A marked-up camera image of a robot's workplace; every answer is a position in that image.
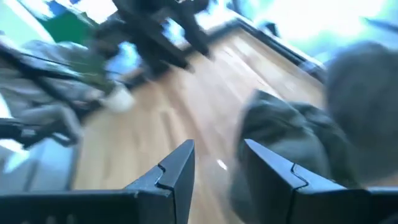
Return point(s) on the grey knitted beanie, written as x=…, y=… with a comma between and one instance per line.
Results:
x=367, y=99

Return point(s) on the green plant in white pot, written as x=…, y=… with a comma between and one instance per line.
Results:
x=121, y=99

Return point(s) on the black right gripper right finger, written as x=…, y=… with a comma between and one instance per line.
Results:
x=326, y=207

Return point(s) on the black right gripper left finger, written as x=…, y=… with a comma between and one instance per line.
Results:
x=93, y=208

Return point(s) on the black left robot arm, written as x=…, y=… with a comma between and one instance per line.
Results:
x=149, y=37

